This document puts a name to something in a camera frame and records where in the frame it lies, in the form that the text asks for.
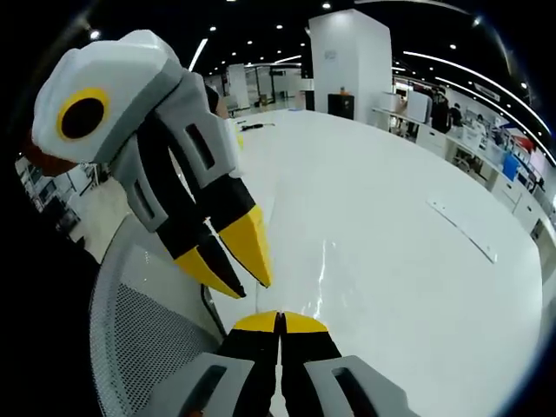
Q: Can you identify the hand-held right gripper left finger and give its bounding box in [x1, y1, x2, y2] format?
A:
[147, 310, 280, 417]

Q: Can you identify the black cabinet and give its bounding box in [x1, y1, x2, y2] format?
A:
[327, 91, 355, 119]

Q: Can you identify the row of white cabinets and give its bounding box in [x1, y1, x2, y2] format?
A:
[372, 93, 556, 261]

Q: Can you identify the clear food packaging bag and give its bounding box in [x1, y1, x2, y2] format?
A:
[254, 208, 351, 322]

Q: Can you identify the blue container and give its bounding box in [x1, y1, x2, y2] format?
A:
[502, 153, 521, 181]

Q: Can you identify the white square pillar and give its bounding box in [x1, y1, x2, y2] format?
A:
[308, 9, 394, 128]

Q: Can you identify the metal strip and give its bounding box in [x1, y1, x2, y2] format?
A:
[426, 198, 499, 265]

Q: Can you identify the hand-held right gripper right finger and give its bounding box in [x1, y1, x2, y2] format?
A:
[280, 310, 420, 417]

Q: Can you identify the grey mesh office chair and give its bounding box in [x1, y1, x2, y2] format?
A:
[89, 215, 228, 417]

